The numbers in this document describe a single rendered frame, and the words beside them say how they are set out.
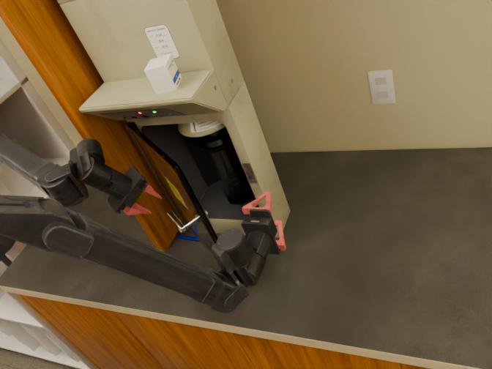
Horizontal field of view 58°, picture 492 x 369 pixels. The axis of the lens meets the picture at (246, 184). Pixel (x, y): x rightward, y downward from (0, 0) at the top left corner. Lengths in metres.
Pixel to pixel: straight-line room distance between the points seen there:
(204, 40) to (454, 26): 0.67
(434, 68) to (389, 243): 0.51
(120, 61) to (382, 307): 0.85
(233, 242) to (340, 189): 0.62
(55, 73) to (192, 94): 0.37
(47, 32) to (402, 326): 1.05
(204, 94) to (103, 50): 0.29
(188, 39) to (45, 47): 0.35
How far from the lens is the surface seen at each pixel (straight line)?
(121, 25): 1.08
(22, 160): 1.16
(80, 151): 1.07
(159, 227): 1.44
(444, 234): 1.28
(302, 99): 1.52
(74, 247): 0.71
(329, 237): 1.31
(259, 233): 0.98
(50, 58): 1.17
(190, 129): 1.18
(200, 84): 0.97
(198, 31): 0.98
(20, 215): 0.69
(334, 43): 1.39
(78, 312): 1.75
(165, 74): 0.98
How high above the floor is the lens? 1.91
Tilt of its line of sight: 38 degrees down
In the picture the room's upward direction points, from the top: 23 degrees counter-clockwise
